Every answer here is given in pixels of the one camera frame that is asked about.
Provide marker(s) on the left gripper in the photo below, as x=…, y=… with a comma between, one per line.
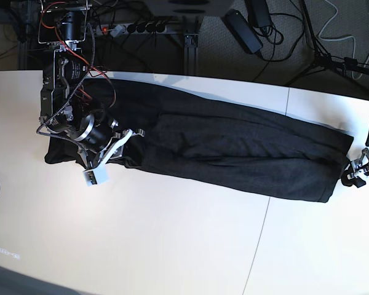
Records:
x=358, y=167

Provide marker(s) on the black power adapter brick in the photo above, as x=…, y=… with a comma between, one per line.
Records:
x=242, y=32

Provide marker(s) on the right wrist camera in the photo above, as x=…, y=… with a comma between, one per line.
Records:
x=95, y=176

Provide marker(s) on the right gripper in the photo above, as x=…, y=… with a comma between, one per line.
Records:
x=99, y=139

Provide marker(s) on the white power strip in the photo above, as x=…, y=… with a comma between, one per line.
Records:
x=119, y=29

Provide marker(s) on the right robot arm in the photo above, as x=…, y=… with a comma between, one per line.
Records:
x=73, y=86

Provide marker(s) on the black tripod stand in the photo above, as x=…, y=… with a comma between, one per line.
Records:
x=344, y=67

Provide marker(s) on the dark grey T-shirt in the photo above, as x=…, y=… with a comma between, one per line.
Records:
x=239, y=147

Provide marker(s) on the aluminium frame post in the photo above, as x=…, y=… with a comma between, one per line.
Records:
x=191, y=27

